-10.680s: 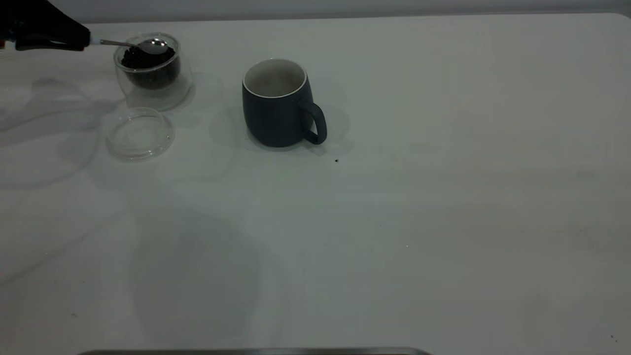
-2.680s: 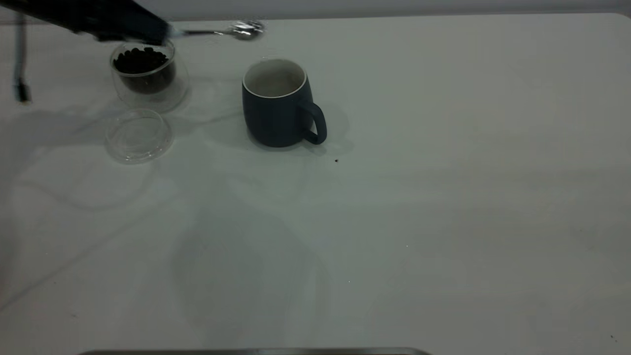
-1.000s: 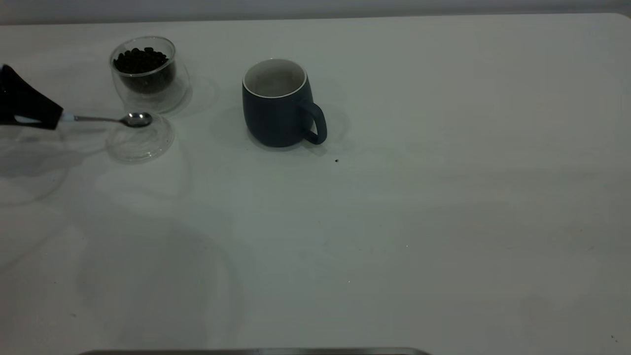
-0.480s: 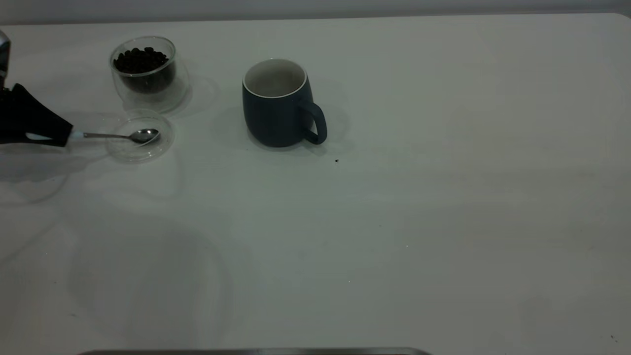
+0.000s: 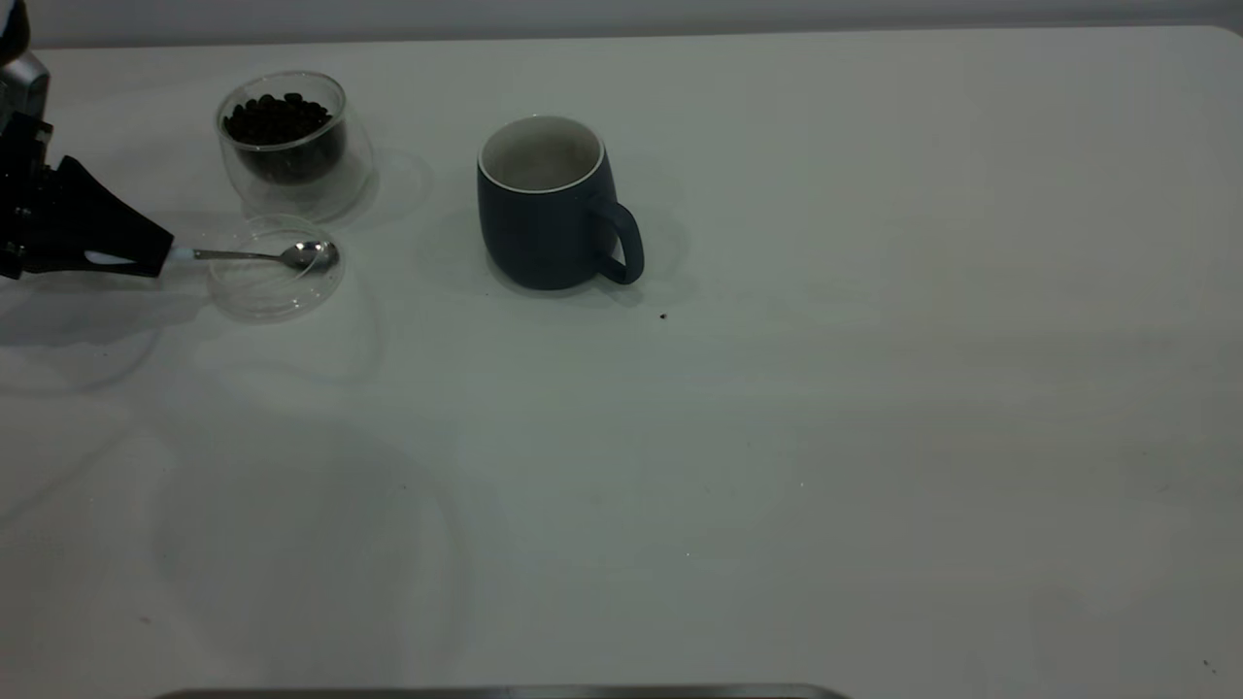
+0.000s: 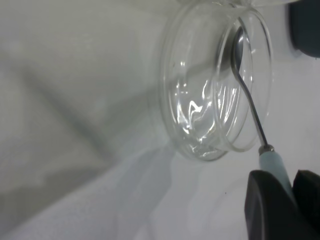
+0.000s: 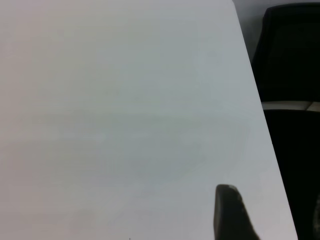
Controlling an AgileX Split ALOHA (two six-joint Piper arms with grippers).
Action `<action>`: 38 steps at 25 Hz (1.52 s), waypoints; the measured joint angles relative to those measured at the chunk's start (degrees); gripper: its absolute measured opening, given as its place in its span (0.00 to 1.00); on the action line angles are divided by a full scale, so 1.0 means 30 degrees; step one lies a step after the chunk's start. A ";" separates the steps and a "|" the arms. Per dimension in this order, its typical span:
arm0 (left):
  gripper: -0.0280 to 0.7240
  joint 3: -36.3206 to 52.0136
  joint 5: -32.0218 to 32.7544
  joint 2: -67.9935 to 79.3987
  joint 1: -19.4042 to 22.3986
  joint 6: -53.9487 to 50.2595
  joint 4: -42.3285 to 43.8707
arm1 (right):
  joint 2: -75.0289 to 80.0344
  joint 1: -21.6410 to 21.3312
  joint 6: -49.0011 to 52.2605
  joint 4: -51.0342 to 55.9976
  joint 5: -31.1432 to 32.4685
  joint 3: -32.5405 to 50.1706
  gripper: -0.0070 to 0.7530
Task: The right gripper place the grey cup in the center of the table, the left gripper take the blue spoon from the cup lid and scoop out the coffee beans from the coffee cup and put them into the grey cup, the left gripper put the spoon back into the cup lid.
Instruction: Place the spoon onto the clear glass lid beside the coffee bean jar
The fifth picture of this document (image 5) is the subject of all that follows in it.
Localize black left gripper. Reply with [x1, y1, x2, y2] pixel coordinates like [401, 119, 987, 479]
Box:
[0, 112, 177, 283]

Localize metal spoon with white handle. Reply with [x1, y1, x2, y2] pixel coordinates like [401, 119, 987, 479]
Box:
[84, 239, 342, 274]

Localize dark grey ceramic mug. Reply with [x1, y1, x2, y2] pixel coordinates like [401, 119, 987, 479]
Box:
[476, 116, 646, 292]

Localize double-walled clear glass cup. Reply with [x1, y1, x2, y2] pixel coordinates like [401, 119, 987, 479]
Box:
[215, 70, 376, 225]

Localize dark roasted coffee beans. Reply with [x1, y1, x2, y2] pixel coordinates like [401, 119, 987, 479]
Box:
[223, 92, 348, 185]

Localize clear glass saucer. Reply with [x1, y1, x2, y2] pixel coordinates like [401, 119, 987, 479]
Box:
[206, 213, 349, 324]

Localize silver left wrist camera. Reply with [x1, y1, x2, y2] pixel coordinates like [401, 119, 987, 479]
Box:
[0, 52, 51, 133]

